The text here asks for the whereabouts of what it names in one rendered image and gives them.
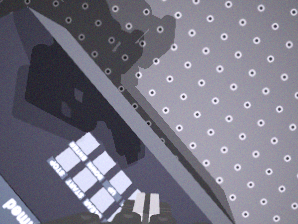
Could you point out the white real-time pcr machine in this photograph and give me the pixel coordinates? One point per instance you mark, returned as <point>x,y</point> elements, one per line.
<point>56,107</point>

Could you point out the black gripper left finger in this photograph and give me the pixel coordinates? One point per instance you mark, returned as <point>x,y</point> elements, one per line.
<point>129,215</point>

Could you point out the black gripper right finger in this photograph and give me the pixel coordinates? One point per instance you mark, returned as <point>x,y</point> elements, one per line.
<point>153,209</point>

